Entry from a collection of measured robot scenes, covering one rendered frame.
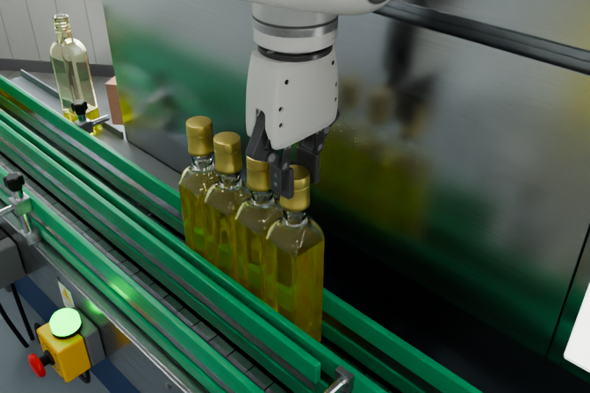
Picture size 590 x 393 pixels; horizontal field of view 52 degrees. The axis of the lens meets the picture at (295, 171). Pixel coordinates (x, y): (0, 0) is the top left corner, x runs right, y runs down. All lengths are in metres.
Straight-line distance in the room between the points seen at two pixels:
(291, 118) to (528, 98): 0.23
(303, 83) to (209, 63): 0.42
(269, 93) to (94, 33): 3.70
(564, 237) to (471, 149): 0.13
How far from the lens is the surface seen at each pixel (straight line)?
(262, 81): 0.60
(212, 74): 1.01
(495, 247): 0.73
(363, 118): 0.76
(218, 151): 0.76
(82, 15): 4.26
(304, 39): 0.58
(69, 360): 1.03
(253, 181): 0.73
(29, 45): 4.53
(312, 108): 0.64
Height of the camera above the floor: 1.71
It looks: 33 degrees down
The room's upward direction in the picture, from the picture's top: straight up
